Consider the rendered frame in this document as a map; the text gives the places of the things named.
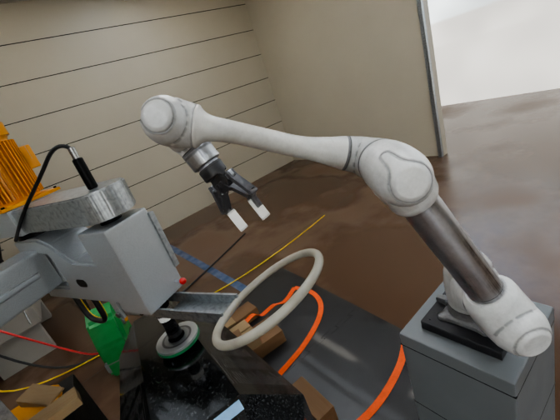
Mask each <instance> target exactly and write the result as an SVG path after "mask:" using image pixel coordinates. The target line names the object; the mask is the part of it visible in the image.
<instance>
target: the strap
mask: <svg viewBox="0 0 560 420"><path fill-rule="evenodd" d="M299 288H300V287H297V286H296V287H293V288H292V289H291V291H290V292H289V294H288V295H287V296H286V297H285V299H284V300H283V301H281V302H278V303H274V304H272V305H270V306H269V307H268V308H267V309H266V310H265V311H264V312H262V313H261V314H259V315H258V314H254V313H252V314H250V315H249V316H248V317H247V318H246V319H245V320H246V321H247V322H249V321H250V320H251V318H252V317H254V316H255V315H256V316H264V315H265V314H267V313H268V312H269V311H270V310H271V309H272V308H273V307H275V306H276V305H278V304H282V303H285V302H286V301H287V300H288V299H289V298H290V297H291V296H292V295H293V293H294V291H295V289H296V290H298V289H299ZM309 293H310V294H312V295H313V296H314V297H315V298H316V300H317V303H318V313H317V318H316V320H315V322H314V324H313V325H312V328H311V330H310V332H309V334H308V335H307V336H306V338H305V339H304V341H303V342H302V344H301V346H300V347H299V348H298V350H297V351H296V352H295V353H294V354H293V355H292V356H291V357H290V358H289V360H288V361H287V362H286V363H285V364H284V365H283V366H282V368H281V369H280V370H279V371H278V373H279V374H281V375H283V374H284V373H285V372H286V370H287V369H288V368H289V367H290V366H291V365H292V363H293V362H294V361H295V360H296V359H297V357H298V356H299V355H300V354H301V352H302V351H303V349H304V348H305V347H306V346H307V345H308V343H309V341H310V340H311V338H312V337H313V334H314V333H315V332H316V330H317V328H318V325H319V323H320V321H321V319H322V316H323V300H322V299H321V298H320V296H319V295H318V294H317V293H316V292H314V291H313V290H310V291H309ZM405 361H406V359H405V356H404V352H403V345H401V348H400V353H399V357H398V360H397V364H396V366H395V368H394V370H393V372H392V375H391V377H390V378H389V379H388V381H387V383H386V385H385V387H384V389H383V390H382V391H381V393H380V394H379V395H378V397H377V399H376V400H375V401H374V402H373V404H372V405H371V406H370V407H369V408H368V409H367V411H366V412H364V413H363V414H362V415H361V416H360V417H359V418H358V419H357V420H369V419H370V418H371V417H372V416H373V414H374V413H375V412H376V411H377V410H378V409H379V408H380V407H381V406H382V404H383V403H384V401H385V400H386V398H387V397H388V395H389V393H390V392H391V391H392V389H393V387H394V385H395V383H396V381H397V380H398V378H399V375H400V373H401V371H402V370H403V366H404V363H405Z"/></svg>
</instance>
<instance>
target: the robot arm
mask: <svg viewBox="0 0 560 420"><path fill-rule="evenodd" d="M140 118H141V120H140V124H141V127H142V130H143V131H144V132H145V133H146V135H147V136H148V137H149V138H150V139H151V140H153V141H154V142H155V143H158V144H160V145H163V146H166V147H170V148H171V149H172V150H173V151H174V152H176V153H178V154H179V155H180V156H181V157H182V158H183V159H184V161H185V162H186V163H187V164H188V166H189V167H190V168H191V169H192V170H193V171H194V172H195V173H198V172H200V173H199V175H200V176H201V178H202V179H203V180H204V182H205V183H211V184H212V186H211V187H209V188H208V190H209V191H210V193H211V194H212V196H213V198H214V200H215V202H216V204H217V206H218V209H219V211H220V213H221V214H222V215H223V214H226V215H228V216H229V217H230V219H231V220H232V221H233V223H234V224H235V225H236V226H237V228H238V229H239V230H240V232H242V231H243V230H244V229H245V228H246V227H247V226H248V225H247V224H246V223H245V222H244V221H243V219H242V218H241V217H240V215H239V214H238V213H237V211H236V210H235V209H234V208H232V206H231V203H230V199H229V196H228V193H229V191H234V192H235V193H238V194H240V195H242V196H244V197H245V198H247V201H248V202H249V204H250V205H251V206H252V208H253V209H254V210H255V211H256V213H257V214H258V216H259V217H260V218H261V219H262V220H264V219H265V218H267V217H268V216H269V215H270V213H269V211H268V210H267V209H266V208H265V207H264V206H263V204H262V202H261V201H260V200H259V198H258V197H257V195H256V192H257V190H258V188H257V187H255V186H254V185H252V184H251V183H250V182H249V181H247V180H246V179H245V178H243V177H242V176H240V175H239V174H237V173H236V172H235V170H234V169H233V168H230V169H229V170H227V171H225V170H226V169H227V167H226V165H225V164H224V163H223V161H222V160H221V159H219V158H218V156H219V152H218V151H217V150H216V148H215V147H214V146H213V145H212V144H211V142H222V143H234V144H238V145H243V146H246V147H250V148H256V149H261V150H264V151H268V152H272V153H279V154H282V155H287V156H291V157H295V158H302V159H307V160H310V161H314V162H316V163H321V164H324V165H328V166H330V167H333V168H336V169H339V170H343V171H348V172H350V173H356V175H358V176H359V177H360V178H362V179H363V180H364V182H365V183H366V184H367V185H368V186H369V187H370V188H371V189H372V191H373V193H374V194H375V195H376V196H377V197H378V198H379V199H380V200H381V201H382V202H383V203H384V204H385V205H386V206H387V207H388V208H389V209H390V210H391V211H392V212H393V213H395V214H397V215H398V216H402V217H405V218H406V219H407V221H408V222H409V223H410V224H411V226H412V227H413V228H414V229H415V231H416V232H417V233H418V235H419V236H420V237H421V238H422V240H423V241H424V242H425V243H426V244H427V245H428V247H429V248H430V249H431V250H432V252H433V253H434V254H435V256H436V257H437V258H438V260H439V261H440V262H441V263H442V265H443V281H444V287H445V292H446V295H442V294H438V295H437V297H436V300H437V301H438V302H440V303H442V304H444V305H445V306H446V307H445V308H444V309H443V310H442V311H441V312H440V313H439V314H438V318H439V319H440V320H442V321H447V322H450V323H454V324H457V325H458V326H461V327H464V328H467V329H470V330H473V331H474V332H477V333H479V334H481V335H482V336H484V337H489V338H490V339H491V340H492V341H493V342H494V343H495V344H496V345H497V346H499V347H500V348H501V349H503V350H505V351H507V352H509V353H512V354H514V355H517V356H520V357H533V356H536V355H538V354H540V353H542V352H544V351H545V350H546V349H547V348H548V347H549V345H550V344H551V341H552V337H553V333H552V329H551V327H550V324H549V322H548V319H547V318H546V316H545V315H544V314H543V313H542V312H541V311H540V310H539V309H538V308H537V307H536V306H535V304H534V303H533V302H532V301H531V300H530V299H529V298H528V297H527V295H526V294H525V293H524V292H523V291H522V290H521V289H520V288H519V286H518V285H517V284H516V283H515V282H514V281H513V280H512V279H510V278H509V277H505V276H503V275H499V274H498V272H497V271H496V269H495V268H494V267H493V265H492V262H491V261H490V259H489V258H488V257H487V256H486V255H485V254H484V253H483V252H481V251H479V249H478V248H477V246H476V245H475V244H474V242H473V241H472V239H471V238H470V237H469V236H468V234H467V233H466V232H465V230H464V229H463V227H462V226H461V224H460V223H459V222H458V220H457V219H456V218H455V217H454V216H453V214H452V212H451V211H450V210H449V208H448V207H447V205H446V204H445V203H444V201H443V200H442V199H441V198H440V196H439V195H438V182H437V180H436V178H435V176H434V171H433V167H432V165H431V163H430V162H429V161H428V159H427V158H426V157H425V156H424V155H423V154H422V153H421V152H419V151H418V150H417V149H415V148H414V147H411V146H409V145H407V144H406V143H404V142H399V141H397V140H391V139H387V138H379V137H354V136H340V137H304V136H298V135H294V134H290V133H285V132H279V131H275V130H272V129H268V128H265V127H258V126H254V125H250V124H246V123H243V122H236V121H233V120H229V119H225V118H221V117H215V116H213V115H210V114H208V113H206V112H205V111H204V110H203V108H202V107H201V105H199V104H196V103H193V102H189V101H186V100H183V99H181V98H178V97H171V96H168V95H157V96H154V97H150V98H149V99H148V100H147V101H146V102H145V103H144V104H143V105H142V107H141V117H140ZM251 189H252V190H251Z"/></svg>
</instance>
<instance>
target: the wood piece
mask: <svg viewBox="0 0 560 420"><path fill-rule="evenodd" d="M81 405H83V401H82V399H81V396H80V394H79V392H78V390H77V389H76V388H75V387H73V388H71V389H70V390H69V391H67V392H65V393H64V394H63V395H62V396H61V397H59V398H58V399H56V400H55V401H54V402H52V403H51V404H49V405H48V406H46V407H45V408H44V409H43V410H42V411H40V412H38V413H37V414H36V415H34V416H33V417H31V418H30V419H29V420H63V419H64V418H65V417H66V416H68V415H69V414H70V413H72V412H73V411H75V410H76V409H77V408H79V407H80V406H81Z"/></svg>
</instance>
